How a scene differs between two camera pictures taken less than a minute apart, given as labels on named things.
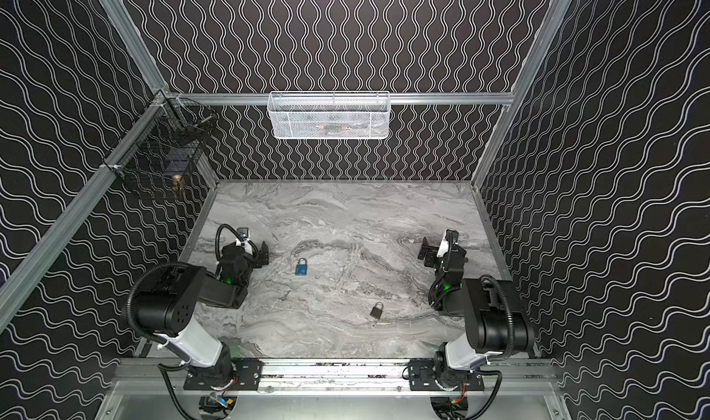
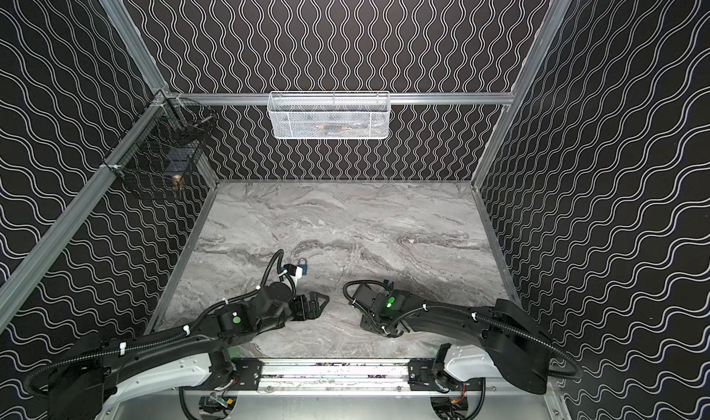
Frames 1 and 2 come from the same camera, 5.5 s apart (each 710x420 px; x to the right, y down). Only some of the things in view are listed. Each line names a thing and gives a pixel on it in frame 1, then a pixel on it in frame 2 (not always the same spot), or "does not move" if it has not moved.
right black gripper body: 438,252 → 360,298
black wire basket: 166,152 does not move
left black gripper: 253,256 → 305,307
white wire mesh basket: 329,115 does not move
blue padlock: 301,269 does not move
